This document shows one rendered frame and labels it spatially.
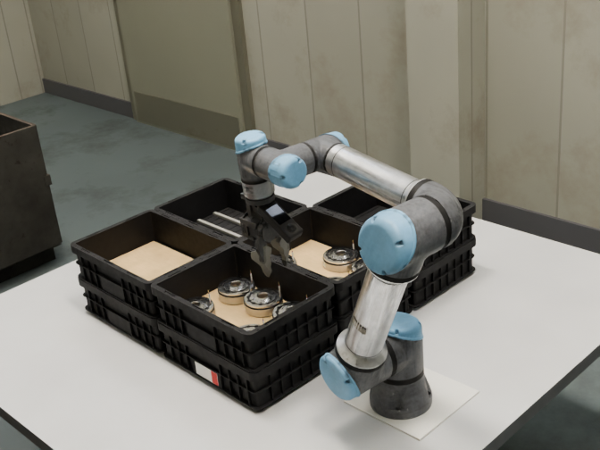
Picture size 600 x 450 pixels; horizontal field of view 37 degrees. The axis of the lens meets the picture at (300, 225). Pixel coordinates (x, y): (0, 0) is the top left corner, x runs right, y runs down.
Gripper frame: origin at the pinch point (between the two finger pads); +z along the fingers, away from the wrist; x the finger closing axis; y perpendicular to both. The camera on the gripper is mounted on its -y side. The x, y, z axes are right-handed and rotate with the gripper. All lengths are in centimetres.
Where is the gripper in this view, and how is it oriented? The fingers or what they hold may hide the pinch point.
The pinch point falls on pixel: (278, 268)
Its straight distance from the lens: 220.2
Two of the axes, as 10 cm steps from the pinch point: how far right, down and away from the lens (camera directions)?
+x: -7.0, 4.2, -5.8
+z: 1.4, 8.7, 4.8
